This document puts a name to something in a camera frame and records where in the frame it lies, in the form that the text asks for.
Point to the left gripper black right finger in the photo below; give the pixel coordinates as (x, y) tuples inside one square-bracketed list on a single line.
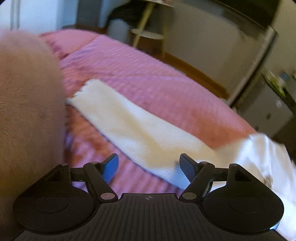
[(201, 176)]

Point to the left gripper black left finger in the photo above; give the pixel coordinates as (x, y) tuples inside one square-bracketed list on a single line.
[(96, 177)]

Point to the white ribbed knit garment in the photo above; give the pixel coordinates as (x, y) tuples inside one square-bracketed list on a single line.
[(152, 143)]

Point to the white crumpled cloth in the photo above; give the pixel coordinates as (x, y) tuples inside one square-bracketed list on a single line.
[(270, 163)]

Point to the grey small cabinet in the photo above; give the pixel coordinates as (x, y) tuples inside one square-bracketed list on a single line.
[(265, 109)]

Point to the beige plush pillow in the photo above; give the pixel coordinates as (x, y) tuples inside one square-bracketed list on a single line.
[(33, 118)]

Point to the pink ribbed plush blanket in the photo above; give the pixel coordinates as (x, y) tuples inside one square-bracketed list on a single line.
[(147, 82)]

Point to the round wooden side table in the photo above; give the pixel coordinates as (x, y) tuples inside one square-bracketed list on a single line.
[(141, 30)]

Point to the white standing floor lamp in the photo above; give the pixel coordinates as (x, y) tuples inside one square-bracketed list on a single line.
[(253, 63)]

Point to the black wall television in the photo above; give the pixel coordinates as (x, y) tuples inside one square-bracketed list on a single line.
[(259, 12)]

